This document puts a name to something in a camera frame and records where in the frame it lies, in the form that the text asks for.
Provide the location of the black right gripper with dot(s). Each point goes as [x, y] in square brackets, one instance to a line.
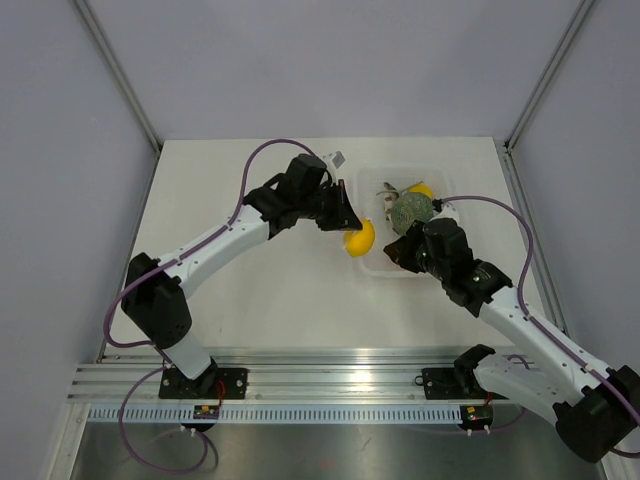
[402, 248]

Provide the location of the aluminium front rail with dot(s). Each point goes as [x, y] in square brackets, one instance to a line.
[280, 376]

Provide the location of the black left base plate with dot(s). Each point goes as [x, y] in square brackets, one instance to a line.
[227, 383]

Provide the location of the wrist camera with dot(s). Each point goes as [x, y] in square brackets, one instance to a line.
[448, 211]
[334, 159]

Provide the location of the yellow lemon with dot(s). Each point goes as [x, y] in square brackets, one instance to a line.
[361, 240]
[423, 189]

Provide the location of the aluminium frame post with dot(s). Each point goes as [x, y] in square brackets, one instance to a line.
[551, 70]
[109, 57]

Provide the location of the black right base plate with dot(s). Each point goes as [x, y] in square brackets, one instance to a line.
[440, 383]

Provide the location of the left aluminium frame post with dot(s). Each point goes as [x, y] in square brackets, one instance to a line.
[109, 57]

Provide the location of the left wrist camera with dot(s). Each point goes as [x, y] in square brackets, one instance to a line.
[334, 159]

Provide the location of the white slotted cable duct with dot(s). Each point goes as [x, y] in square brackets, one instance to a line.
[428, 414]

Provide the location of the green netted melon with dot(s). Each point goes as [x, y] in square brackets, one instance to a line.
[409, 208]

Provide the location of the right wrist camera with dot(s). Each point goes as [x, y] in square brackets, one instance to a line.
[448, 211]

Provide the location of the white perforated plastic basket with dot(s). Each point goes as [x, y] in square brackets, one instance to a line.
[368, 187]

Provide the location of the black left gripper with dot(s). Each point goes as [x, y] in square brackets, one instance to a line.
[343, 216]

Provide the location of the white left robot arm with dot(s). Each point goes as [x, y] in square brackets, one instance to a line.
[158, 290]

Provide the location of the right aluminium frame post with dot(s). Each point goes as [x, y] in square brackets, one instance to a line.
[551, 70]

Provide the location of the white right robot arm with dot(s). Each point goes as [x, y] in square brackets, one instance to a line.
[592, 406]

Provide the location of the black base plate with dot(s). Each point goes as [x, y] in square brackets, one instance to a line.
[440, 383]
[227, 383]

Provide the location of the grey toy fish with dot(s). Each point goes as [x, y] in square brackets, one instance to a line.
[389, 194]

